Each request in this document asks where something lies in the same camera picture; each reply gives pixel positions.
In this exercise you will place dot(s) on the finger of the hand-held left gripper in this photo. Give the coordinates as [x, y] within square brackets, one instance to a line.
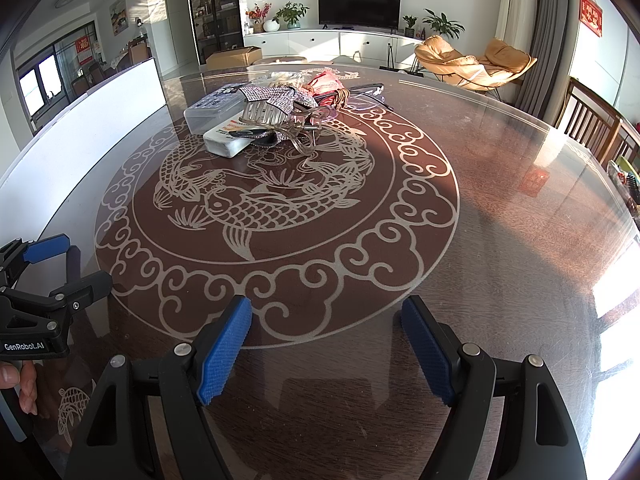
[45, 247]
[85, 287]

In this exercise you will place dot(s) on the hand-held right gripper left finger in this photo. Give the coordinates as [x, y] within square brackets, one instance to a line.
[225, 350]

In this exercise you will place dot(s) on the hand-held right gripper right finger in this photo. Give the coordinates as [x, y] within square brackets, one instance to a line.
[427, 350]

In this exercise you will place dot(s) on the cartoon print plastic box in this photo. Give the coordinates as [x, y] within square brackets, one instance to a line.
[210, 107]

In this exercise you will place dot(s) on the rhinestone bow hair clip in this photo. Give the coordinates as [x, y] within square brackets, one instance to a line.
[275, 100]

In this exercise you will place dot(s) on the clear glasses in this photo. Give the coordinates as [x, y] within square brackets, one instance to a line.
[376, 96]

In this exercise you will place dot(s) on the person's left hand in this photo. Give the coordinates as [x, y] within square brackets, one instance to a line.
[27, 390]

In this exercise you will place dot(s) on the red door poster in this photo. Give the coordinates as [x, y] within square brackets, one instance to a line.
[85, 50]

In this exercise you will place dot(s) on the dark beaded hair accessory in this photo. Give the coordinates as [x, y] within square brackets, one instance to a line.
[260, 139]

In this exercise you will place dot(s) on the wooden dining chair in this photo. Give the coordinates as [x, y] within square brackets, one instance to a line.
[139, 52]

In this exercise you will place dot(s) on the clear claw hair clip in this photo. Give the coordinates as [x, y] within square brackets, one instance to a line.
[300, 135]

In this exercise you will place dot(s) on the pile of assorted clutter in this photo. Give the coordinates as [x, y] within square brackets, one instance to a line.
[625, 180]

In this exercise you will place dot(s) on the brown cardboard box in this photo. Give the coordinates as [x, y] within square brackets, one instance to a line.
[235, 57]

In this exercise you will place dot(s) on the bag of cotton swabs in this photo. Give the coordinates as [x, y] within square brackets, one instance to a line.
[282, 80]

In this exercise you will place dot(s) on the red packet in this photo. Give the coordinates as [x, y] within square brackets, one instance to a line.
[325, 82]

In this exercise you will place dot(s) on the dark glass display cabinet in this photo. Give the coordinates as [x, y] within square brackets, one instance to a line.
[215, 10]

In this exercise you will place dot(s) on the tan lounge chair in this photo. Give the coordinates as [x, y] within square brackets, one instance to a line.
[450, 57]

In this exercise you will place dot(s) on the red flowers in pot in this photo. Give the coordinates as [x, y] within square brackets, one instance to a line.
[258, 15]

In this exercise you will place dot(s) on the white round vase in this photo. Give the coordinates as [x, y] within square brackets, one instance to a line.
[272, 25]

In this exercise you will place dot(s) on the white TV cabinet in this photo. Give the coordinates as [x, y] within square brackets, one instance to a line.
[325, 42]

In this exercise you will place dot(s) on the large leafy potted plant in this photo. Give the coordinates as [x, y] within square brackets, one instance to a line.
[442, 25]

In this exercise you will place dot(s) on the small potted plant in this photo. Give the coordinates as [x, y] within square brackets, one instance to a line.
[409, 24]

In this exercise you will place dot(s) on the bushy green potted plant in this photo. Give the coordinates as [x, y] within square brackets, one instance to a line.
[291, 15]

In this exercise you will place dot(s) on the grey curtain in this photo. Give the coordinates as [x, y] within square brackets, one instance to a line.
[555, 35]

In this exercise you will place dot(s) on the black television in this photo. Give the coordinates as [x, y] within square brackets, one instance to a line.
[360, 7]

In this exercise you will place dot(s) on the covered standing air conditioner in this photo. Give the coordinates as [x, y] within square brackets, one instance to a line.
[517, 10]

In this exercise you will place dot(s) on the framed wall picture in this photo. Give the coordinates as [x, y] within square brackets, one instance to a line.
[117, 15]

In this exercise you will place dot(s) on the red wall hanging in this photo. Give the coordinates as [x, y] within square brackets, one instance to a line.
[591, 12]

